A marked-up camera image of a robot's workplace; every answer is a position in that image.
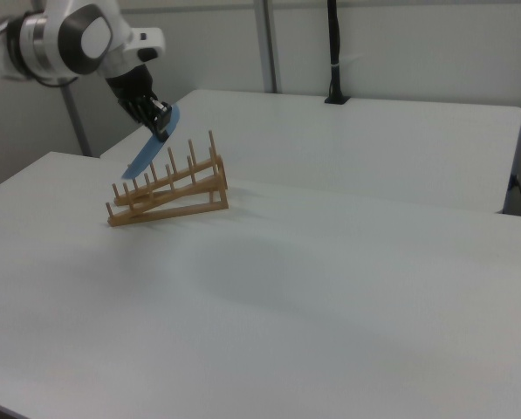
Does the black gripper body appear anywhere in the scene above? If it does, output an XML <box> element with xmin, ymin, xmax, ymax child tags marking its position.
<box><xmin>104</xmin><ymin>64</ymin><xmax>160</xmax><ymax>125</ymax></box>

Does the blue plastic plate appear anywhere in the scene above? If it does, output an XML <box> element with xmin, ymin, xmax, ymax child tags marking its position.
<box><xmin>120</xmin><ymin>103</ymin><xmax>182</xmax><ymax>181</ymax></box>

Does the wooden plate rack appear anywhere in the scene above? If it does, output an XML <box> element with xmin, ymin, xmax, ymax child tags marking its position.
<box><xmin>104</xmin><ymin>129</ymin><xmax>230</xmax><ymax>230</ymax></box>

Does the grey metal frame post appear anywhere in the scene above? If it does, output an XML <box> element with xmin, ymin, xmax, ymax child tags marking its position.
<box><xmin>59</xmin><ymin>82</ymin><xmax>92</xmax><ymax>157</ymax></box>
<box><xmin>254</xmin><ymin>0</ymin><xmax>284</xmax><ymax>94</ymax></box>

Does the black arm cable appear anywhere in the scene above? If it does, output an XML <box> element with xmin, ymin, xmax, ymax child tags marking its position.
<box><xmin>31</xmin><ymin>74</ymin><xmax>80</xmax><ymax>88</ymax></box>

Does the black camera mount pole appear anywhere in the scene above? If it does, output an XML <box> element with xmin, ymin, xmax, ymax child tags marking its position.
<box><xmin>323</xmin><ymin>0</ymin><xmax>353</xmax><ymax>106</ymax></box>

